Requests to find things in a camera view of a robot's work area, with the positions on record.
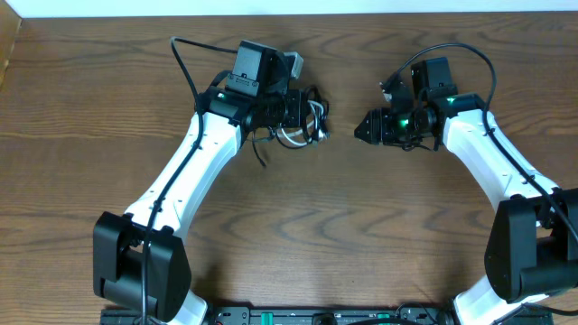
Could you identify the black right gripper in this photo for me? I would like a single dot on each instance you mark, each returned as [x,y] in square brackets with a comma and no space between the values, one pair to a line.
[379,119]

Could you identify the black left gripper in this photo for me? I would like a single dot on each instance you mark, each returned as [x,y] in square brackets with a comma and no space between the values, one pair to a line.
[302,108]

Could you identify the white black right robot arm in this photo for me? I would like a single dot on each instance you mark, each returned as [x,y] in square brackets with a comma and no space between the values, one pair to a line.
[532,248]

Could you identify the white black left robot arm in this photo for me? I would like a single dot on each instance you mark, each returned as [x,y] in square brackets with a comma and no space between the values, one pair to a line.
[139,259]

